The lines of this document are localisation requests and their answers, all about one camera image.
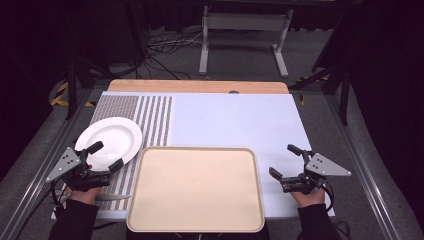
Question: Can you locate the person's right hand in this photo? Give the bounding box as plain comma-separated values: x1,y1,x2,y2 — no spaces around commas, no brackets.
290,188,326,209

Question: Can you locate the person's left hand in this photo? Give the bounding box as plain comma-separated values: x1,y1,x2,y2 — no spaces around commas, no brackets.
68,186,103,206

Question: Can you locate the hand-held gripper cable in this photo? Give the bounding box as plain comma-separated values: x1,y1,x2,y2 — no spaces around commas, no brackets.
320,181,336,213
49,180,69,212

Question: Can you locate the black metal stand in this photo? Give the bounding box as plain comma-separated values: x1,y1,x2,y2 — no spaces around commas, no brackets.
63,0,113,122
289,13,352,127

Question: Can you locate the white metal stand frame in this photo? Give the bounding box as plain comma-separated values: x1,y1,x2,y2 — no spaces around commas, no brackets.
198,4,295,79

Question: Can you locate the beige rectangular tray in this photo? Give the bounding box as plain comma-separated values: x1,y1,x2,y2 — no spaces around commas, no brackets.
126,145,266,234

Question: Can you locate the striped placemat cloth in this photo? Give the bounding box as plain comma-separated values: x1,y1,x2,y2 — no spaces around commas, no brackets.
50,90,336,222

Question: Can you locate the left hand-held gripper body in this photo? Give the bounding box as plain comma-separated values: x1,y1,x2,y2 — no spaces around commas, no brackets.
45,147,111,193

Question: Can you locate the grey metal floor rail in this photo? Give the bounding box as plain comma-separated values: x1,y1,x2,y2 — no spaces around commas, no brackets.
324,94,403,240
0,87,98,240

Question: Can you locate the silver table knife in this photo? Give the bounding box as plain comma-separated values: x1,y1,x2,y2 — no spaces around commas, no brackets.
95,193,133,202

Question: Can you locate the tangle of floor cables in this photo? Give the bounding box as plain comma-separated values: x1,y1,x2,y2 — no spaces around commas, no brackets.
142,29,205,80

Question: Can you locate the white round plate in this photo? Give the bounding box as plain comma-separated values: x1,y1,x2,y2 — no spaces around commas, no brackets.
74,116,144,172

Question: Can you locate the right hand-held gripper cable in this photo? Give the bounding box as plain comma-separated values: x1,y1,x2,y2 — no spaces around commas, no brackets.
320,181,336,213

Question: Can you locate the left hand-held gripper cable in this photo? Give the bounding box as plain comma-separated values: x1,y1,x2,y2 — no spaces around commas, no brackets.
49,180,69,212

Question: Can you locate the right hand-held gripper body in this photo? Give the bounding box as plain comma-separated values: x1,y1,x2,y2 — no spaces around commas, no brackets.
280,150,352,196

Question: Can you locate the striped woven placemat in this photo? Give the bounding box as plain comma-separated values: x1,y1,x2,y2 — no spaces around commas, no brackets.
53,94,174,212

